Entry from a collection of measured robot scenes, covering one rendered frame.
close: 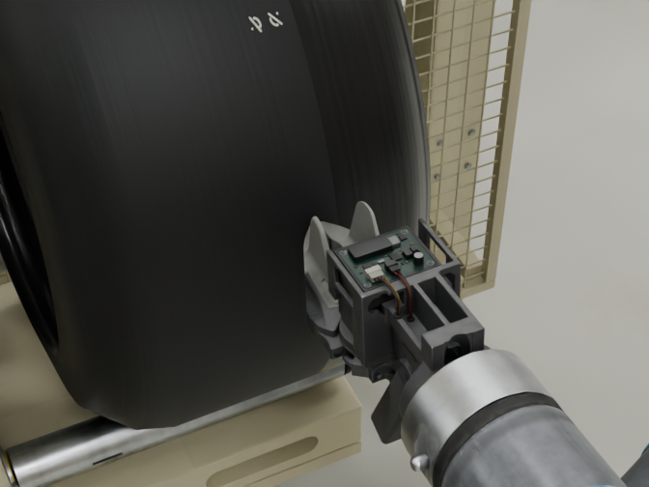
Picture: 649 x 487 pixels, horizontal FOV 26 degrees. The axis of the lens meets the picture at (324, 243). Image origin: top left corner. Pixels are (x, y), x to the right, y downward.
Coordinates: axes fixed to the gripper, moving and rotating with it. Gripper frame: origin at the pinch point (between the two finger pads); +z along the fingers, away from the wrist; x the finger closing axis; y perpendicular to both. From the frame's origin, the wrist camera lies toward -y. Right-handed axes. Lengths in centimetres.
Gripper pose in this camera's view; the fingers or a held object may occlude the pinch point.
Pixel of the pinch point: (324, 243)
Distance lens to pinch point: 102.2
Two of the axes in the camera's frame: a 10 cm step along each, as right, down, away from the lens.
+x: -9.0, 3.1, -3.0
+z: -4.3, -5.7, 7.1
